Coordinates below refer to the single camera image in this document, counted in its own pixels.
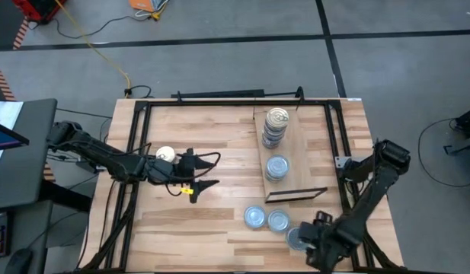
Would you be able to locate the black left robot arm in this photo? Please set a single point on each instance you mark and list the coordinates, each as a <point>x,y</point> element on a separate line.
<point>105,158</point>

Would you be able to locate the black metal table frame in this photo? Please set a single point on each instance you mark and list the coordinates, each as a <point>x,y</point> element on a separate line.
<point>219,102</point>

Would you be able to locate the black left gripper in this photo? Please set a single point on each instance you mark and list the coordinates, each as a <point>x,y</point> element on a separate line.
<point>164,172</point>

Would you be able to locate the yellow tape tag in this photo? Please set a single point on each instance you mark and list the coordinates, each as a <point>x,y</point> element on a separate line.
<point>187,190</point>

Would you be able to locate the red tool box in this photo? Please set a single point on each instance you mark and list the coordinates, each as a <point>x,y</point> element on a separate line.
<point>36,7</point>

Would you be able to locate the black bar with rods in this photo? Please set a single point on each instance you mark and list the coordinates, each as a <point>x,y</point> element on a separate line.
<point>219,94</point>

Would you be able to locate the grey desk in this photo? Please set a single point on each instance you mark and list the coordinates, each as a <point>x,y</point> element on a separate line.
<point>29,160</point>

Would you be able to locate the black floor device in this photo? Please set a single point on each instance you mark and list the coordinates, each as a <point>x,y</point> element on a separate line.
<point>467,123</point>

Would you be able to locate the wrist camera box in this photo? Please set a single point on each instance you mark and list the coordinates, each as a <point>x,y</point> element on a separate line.
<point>187,164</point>
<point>323,217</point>

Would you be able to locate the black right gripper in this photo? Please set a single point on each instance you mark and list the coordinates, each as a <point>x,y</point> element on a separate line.
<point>331,247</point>

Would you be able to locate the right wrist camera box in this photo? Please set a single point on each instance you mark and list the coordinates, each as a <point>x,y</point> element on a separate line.
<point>323,217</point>

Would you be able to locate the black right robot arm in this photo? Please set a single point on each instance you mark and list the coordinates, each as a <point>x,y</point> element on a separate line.
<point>371,201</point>

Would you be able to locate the black computer mouse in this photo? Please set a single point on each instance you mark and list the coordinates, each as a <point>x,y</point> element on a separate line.
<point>18,262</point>

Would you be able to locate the white paper sheet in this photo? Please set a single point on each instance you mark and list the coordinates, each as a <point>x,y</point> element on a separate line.
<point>6,112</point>

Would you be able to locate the laptop screen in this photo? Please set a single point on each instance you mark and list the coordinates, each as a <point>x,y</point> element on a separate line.
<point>6,139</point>

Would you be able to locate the wooden shelf with black frame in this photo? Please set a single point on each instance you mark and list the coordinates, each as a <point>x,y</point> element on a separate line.
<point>299,152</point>

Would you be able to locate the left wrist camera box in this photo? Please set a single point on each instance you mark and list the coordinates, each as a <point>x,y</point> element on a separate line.
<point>187,164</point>

